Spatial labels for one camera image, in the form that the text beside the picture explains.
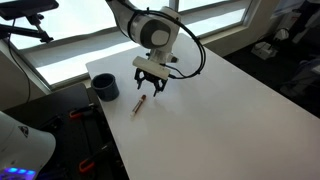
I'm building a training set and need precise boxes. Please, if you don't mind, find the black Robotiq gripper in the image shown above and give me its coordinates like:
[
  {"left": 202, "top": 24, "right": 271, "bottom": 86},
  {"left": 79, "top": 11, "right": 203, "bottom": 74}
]
[{"left": 133, "top": 67, "right": 168, "bottom": 98}]

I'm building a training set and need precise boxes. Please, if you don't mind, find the orange capped marker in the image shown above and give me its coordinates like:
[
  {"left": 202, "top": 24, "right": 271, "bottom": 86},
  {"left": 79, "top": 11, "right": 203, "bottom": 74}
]
[{"left": 130, "top": 94, "right": 148, "bottom": 118}]

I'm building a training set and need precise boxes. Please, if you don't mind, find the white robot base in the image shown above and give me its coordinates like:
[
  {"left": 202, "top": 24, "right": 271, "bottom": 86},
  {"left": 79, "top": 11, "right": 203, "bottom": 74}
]
[{"left": 0, "top": 110, "right": 57, "bottom": 180}]

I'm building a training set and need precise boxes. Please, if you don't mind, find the dark teal mug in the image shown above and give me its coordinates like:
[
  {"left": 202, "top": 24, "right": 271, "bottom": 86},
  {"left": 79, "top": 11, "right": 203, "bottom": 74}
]
[{"left": 90, "top": 72, "right": 120, "bottom": 102}]

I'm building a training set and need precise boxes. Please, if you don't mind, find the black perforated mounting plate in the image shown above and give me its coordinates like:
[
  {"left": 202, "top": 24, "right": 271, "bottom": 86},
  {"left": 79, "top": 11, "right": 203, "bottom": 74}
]
[{"left": 43, "top": 106, "right": 118, "bottom": 180}]

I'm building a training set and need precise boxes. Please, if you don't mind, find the black robot cart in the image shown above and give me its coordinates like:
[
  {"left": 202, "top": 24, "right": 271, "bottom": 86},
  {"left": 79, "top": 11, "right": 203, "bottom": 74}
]
[{"left": 3, "top": 83, "right": 131, "bottom": 180}]

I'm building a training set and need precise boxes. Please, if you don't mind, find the white floor device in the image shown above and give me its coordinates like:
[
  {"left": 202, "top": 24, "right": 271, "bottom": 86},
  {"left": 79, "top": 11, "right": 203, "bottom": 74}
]
[{"left": 250, "top": 40, "right": 278, "bottom": 61}]

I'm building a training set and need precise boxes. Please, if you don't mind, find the black camera cable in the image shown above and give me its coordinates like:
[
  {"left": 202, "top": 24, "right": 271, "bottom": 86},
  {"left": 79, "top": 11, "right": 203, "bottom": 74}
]
[{"left": 126, "top": 8, "right": 207, "bottom": 80}]

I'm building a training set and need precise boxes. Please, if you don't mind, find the orange handled black clamp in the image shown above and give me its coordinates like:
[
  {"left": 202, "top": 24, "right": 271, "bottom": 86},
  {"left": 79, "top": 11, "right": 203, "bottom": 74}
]
[
  {"left": 68, "top": 103, "right": 98, "bottom": 120},
  {"left": 78, "top": 141, "right": 116, "bottom": 174}
]

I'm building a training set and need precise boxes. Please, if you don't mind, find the grey window frame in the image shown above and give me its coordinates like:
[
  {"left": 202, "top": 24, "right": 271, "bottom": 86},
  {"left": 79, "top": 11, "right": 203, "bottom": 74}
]
[{"left": 0, "top": 0, "right": 264, "bottom": 91}]

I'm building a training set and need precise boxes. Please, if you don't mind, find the black mounted camera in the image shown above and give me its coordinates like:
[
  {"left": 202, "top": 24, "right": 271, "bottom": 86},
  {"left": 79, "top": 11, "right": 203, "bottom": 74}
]
[{"left": 0, "top": 0, "right": 60, "bottom": 21}]

